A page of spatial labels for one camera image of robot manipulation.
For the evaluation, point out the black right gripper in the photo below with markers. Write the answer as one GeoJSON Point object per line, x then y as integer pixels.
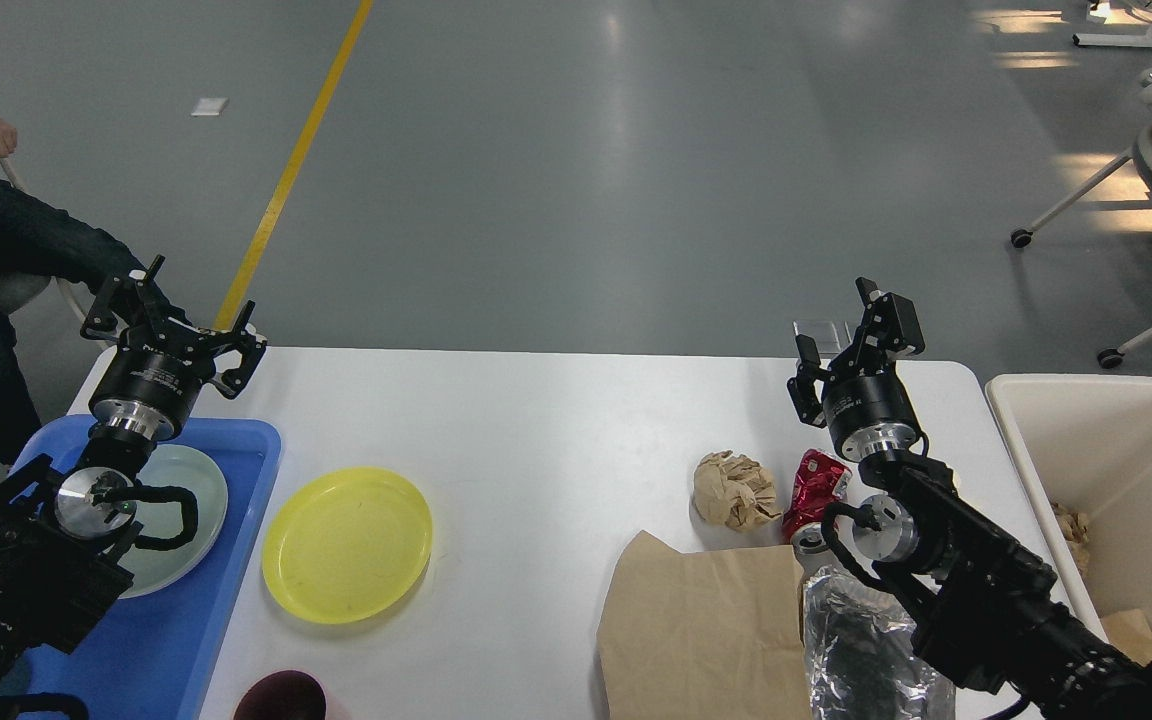
{"type": "Point", "coordinates": [864, 414]}

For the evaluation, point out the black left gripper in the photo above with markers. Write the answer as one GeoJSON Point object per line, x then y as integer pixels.
{"type": "Point", "coordinates": [149, 393]}

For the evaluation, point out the yellow plastic plate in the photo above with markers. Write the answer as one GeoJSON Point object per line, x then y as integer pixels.
{"type": "Point", "coordinates": [347, 545]}

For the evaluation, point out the pink mug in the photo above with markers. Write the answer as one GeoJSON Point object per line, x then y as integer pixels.
{"type": "Point", "coordinates": [285, 694]}

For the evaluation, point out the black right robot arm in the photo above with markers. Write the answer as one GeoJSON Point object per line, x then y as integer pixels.
{"type": "Point", "coordinates": [980, 600]}

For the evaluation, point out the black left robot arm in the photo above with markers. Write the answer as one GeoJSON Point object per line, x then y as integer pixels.
{"type": "Point", "coordinates": [63, 533]}

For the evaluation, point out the crushed red can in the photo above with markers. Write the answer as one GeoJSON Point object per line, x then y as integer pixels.
{"type": "Point", "coordinates": [820, 479]}

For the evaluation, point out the crumpled brown paper ball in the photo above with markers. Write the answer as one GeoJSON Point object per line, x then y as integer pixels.
{"type": "Point", "coordinates": [734, 491]}

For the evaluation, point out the paper scraps in bin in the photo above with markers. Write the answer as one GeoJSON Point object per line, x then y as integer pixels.
{"type": "Point", "coordinates": [1075, 528]}

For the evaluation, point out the white plastic bin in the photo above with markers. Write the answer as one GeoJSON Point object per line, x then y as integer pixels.
{"type": "Point", "coordinates": [1086, 441]}

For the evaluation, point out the crumpled silver foil bag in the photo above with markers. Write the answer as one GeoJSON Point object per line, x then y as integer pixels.
{"type": "Point", "coordinates": [859, 657]}

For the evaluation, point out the brown paper bag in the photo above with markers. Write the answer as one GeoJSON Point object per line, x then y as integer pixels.
{"type": "Point", "coordinates": [704, 635]}

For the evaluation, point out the blue plastic tray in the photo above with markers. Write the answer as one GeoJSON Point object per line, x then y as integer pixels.
{"type": "Point", "coordinates": [152, 655]}

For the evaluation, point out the white desk base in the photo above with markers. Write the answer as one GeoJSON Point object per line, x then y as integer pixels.
{"type": "Point", "coordinates": [1119, 24]}

